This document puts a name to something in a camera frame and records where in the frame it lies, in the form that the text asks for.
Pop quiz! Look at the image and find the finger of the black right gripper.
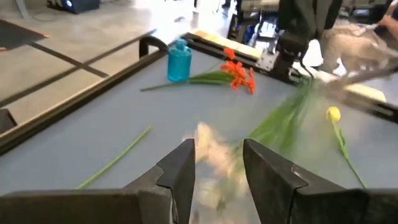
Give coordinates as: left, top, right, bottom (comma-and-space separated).
317, 63, 398, 93

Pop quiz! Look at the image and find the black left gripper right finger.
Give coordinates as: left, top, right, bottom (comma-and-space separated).
243, 139, 398, 224

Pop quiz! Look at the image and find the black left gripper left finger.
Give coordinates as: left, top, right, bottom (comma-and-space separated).
0, 139, 197, 224

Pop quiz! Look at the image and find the yellow artificial tulip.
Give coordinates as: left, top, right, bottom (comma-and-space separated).
325, 106, 368, 189
75, 125, 152, 190

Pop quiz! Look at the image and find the white blossom spray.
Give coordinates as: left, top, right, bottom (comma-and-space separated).
182, 81, 315, 224

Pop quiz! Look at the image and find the orange blossom spray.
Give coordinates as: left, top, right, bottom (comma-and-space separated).
139, 47, 257, 95

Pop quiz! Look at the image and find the blue cut-glass vase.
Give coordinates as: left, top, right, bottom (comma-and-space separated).
167, 38, 193, 83

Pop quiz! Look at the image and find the blue-grey table mat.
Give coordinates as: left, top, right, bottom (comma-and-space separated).
0, 49, 398, 224

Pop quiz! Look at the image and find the dark storage box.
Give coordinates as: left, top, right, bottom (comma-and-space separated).
46, 0, 100, 15

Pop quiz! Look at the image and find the black floor mat orange edge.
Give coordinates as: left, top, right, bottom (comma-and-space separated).
0, 19, 49, 52

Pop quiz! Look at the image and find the black table frame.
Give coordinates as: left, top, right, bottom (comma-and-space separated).
0, 30, 398, 156

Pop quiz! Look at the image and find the black frame handle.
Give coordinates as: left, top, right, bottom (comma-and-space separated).
139, 35, 169, 59

